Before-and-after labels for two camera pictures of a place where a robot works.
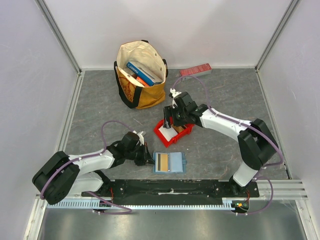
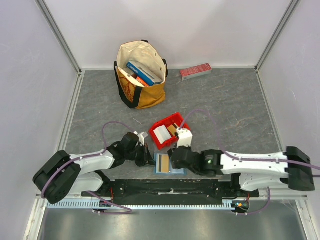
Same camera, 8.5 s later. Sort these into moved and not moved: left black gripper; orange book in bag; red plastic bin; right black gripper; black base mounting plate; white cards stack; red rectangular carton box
Moved: white cards stack; right black gripper; red plastic bin
Not moved: orange book in bag; black base mounting plate; red rectangular carton box; left black gripper
